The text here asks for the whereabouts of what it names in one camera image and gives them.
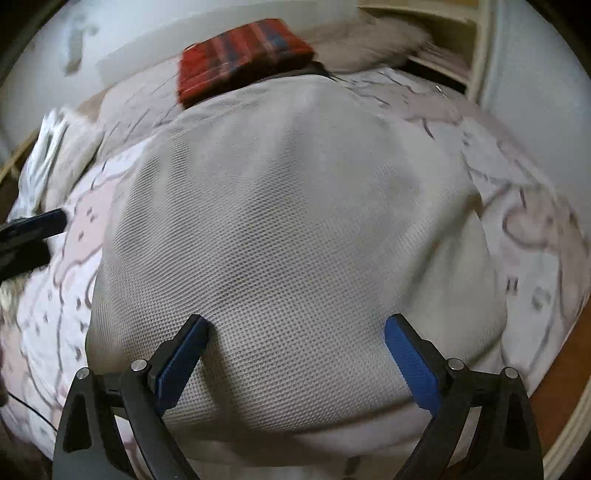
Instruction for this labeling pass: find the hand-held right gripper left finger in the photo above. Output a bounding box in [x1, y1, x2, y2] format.
[52, 314, 212, 480]

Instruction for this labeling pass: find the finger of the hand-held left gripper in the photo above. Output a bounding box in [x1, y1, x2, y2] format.
[0, 239, 50, 282]
[0, 207, 68, 246]

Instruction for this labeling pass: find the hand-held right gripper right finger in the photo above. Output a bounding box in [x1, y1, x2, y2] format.
[385, 313, 544, 480]

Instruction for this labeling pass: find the beige waffle garment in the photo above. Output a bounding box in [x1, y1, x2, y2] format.
[85, 74, 509, 435]

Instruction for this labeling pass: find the white cloth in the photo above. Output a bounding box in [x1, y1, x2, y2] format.
[17, 113, 71, 205]

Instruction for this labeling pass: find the cream fluffy pillow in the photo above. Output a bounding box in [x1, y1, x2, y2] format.
[42, 107, 106, 209]

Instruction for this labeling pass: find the printed bed sheet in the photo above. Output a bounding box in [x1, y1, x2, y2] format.
[0, 65, 588, 480]

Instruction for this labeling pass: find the red plaid cushion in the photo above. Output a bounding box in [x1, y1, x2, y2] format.
[178, 18, 315, 110]

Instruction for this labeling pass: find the cream wooden shelf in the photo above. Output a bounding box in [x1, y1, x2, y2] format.
[358, 0, 491, 100]

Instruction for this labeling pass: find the grey fluffy pillow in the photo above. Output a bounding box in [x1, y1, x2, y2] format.
[314, 11, 431, 75]

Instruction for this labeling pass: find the black cable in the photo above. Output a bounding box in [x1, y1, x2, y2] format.
[8, 391, 59, 435]

